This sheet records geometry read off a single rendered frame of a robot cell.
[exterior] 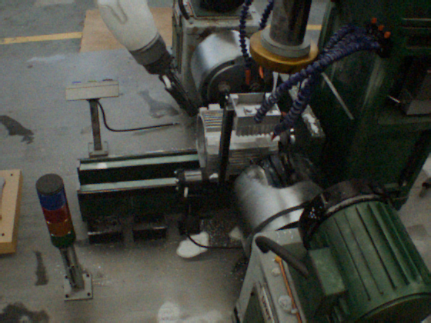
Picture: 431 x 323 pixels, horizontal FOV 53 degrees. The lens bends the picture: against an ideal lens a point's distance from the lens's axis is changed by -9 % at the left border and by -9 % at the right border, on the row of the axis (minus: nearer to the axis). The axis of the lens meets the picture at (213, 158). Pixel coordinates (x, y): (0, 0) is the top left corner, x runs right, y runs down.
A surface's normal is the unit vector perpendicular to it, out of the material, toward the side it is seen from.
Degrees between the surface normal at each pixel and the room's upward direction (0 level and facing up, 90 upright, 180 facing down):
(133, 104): 0
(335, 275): 0
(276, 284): 0
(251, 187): 51
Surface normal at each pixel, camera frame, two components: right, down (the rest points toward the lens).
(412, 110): 0.20, 0.69
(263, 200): -0.61, -0.47
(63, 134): 0.08, -0.72
